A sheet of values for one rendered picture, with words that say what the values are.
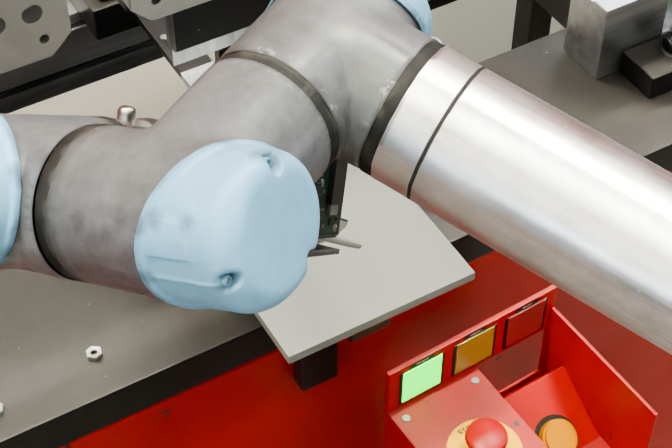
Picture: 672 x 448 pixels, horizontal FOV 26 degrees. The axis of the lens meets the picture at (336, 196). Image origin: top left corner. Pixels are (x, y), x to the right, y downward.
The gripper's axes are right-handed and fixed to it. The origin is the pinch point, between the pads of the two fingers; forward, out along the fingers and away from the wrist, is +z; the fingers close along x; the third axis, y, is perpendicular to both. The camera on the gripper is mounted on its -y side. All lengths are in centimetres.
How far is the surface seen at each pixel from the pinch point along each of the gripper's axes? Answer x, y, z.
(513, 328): -18, -8, 47
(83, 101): -13, -147, 128
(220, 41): 6.8, -28.3, 21.7
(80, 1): 8, -51, 27
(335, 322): -14.3, -9.7, 17.8
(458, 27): 11, -97, 184
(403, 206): -5.4, -11.4, 29.0
